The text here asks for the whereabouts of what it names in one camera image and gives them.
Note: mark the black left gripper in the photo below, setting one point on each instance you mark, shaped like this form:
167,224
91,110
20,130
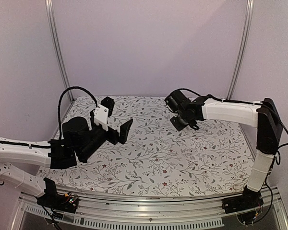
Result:
124,129

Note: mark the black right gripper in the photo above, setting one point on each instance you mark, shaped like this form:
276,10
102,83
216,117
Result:
178,126

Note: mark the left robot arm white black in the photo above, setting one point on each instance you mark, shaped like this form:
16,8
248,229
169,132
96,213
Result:
79,141

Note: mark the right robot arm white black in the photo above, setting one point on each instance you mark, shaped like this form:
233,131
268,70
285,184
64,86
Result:
261,115

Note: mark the floral patterned table mat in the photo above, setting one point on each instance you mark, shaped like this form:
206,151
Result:
158,160

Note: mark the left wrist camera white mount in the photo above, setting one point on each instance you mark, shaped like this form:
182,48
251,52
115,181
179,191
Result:
103,112

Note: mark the aluminium front rail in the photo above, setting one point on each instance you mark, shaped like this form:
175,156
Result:
103,211

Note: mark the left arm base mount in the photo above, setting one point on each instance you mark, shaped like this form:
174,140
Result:
52,199

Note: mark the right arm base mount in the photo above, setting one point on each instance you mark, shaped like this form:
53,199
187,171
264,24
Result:
247,200

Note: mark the right aluminium frame post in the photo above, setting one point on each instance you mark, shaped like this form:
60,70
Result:
242,48

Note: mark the aluminium frame post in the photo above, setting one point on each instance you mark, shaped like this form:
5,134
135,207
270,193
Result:
56,42
242,48

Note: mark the left aluminium frame post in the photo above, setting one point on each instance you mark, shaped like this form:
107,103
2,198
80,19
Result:
56,42

